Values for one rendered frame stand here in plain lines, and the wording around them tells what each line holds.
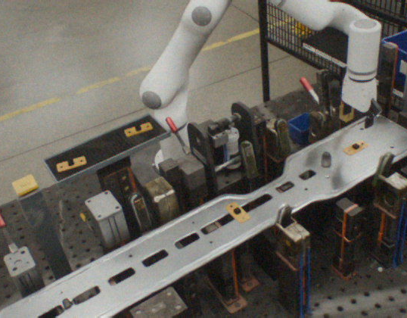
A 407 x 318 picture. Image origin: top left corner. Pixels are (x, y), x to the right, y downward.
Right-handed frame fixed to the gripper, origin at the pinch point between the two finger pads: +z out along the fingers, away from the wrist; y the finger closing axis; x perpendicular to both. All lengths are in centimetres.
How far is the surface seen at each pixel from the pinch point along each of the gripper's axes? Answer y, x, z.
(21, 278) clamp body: -12, -107, 8
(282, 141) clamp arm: -13.9, -18.5, 8.1
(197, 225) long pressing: -3, -58, 12
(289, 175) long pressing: -3.0, -24.7, 11.9
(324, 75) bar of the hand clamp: -14.8, -0.6, -8.9
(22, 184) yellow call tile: -33, -96, -4
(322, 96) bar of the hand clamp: -14.0, -1.7, -1.7
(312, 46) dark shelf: -58, 32, 9
